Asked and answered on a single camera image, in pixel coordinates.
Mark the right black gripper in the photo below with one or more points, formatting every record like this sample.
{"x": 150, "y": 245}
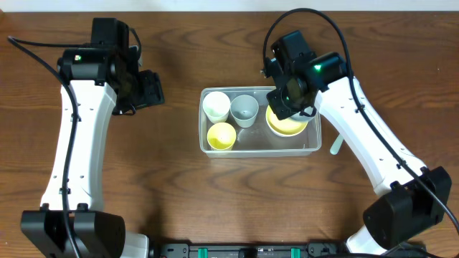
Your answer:
{"x": 274, "y": 106}

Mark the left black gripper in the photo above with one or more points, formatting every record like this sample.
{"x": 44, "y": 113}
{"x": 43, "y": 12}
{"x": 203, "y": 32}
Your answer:
{"x": 151, "y": 88}

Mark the grey plastic bowl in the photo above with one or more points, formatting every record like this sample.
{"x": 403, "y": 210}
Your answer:
{"x": 304, "y": 116}

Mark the yellow plastic bowl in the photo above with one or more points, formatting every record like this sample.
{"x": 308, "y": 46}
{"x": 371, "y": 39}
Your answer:
{"x": 285, "y": 126}

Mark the white plastic bowl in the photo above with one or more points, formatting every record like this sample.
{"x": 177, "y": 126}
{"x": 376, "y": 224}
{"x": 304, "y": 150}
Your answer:
{"x": 283, "y": 135}

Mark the grey plastic cup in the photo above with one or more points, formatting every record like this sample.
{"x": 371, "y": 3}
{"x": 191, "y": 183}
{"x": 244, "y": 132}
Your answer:
{"x": 244, "y": 109}

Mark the mint green plastic spoon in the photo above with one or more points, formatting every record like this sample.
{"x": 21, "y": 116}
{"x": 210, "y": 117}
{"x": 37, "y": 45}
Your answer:
{"x": 336, "y": 146}

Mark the clear plastic container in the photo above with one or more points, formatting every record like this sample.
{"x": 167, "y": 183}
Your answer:
{"x": 258, "y": 140}

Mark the white plastic cup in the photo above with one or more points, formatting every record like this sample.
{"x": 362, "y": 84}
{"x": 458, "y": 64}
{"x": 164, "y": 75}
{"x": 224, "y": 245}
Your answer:
{"x": 216, "y": 106}

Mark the yellow plastic cup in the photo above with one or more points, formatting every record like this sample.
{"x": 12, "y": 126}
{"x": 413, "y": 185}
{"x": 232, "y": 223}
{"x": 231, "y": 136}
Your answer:
{"x": 221, "y": 137}

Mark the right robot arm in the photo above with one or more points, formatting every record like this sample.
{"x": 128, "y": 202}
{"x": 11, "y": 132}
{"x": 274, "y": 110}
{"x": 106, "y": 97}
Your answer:
{"x": 411, "y": 197}

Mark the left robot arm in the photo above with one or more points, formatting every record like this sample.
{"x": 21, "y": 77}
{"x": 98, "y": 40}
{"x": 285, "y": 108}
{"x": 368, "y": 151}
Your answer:
{"x": 70, "y": 220}

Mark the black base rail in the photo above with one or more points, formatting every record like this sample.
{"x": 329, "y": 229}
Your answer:
{"x": 279, "y": 250}

